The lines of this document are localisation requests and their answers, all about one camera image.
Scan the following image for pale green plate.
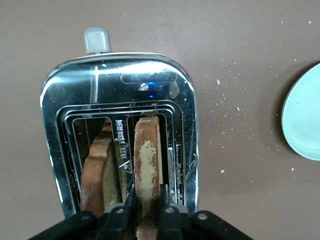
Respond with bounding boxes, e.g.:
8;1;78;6
281;62;320;161

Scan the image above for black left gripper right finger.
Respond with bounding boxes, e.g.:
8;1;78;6
156;184;253;240

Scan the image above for brown bread slice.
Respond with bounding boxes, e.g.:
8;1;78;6
80;118;128;218
133;116;164;240

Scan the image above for beige chrome toaster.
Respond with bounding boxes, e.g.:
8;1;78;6
39;26;201;218

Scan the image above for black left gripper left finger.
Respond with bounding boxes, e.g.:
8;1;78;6
26;183;137;240

